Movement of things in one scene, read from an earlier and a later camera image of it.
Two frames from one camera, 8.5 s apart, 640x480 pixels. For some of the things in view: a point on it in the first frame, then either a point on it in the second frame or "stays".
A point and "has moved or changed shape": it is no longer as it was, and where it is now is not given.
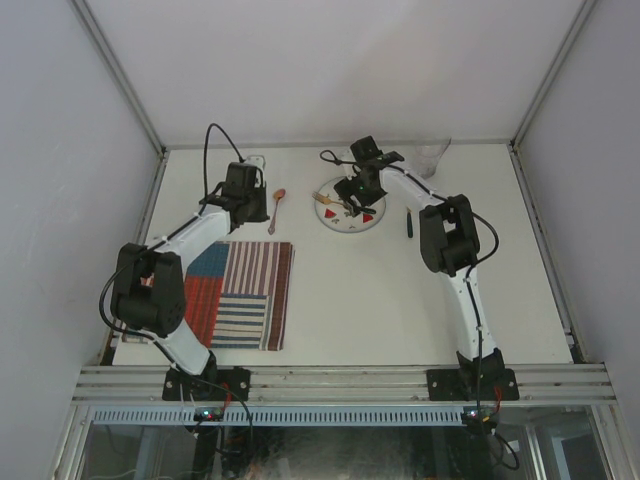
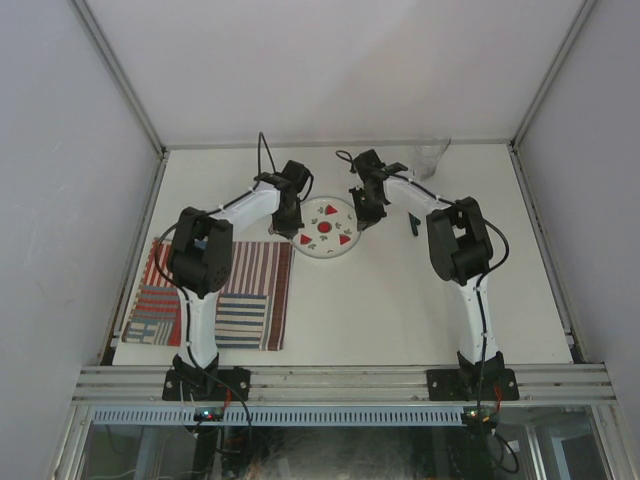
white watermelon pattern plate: (336, 217) has moved or changed shape
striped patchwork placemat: (238, 295) stays
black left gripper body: (257, 204) → (288, 221)
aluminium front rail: (589, 383) stays
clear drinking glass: (428, 153) stays
